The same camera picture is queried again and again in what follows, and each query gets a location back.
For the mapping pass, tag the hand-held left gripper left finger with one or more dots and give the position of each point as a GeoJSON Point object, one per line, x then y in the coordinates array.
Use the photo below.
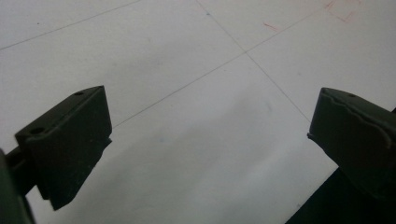
{"type": "Point", "coordinates": [67, 146]}

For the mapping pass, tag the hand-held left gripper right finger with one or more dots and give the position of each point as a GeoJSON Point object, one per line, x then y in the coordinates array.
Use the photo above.
{"type": "Point", "coordinates": [358, 137]}

